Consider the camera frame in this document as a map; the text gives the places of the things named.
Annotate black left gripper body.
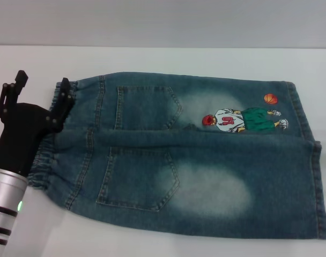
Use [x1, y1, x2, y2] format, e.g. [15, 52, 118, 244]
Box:
[0, 102, 56, 177]

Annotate blue denim jeans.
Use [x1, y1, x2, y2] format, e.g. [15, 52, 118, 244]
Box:
[27, 71, 326, 239]

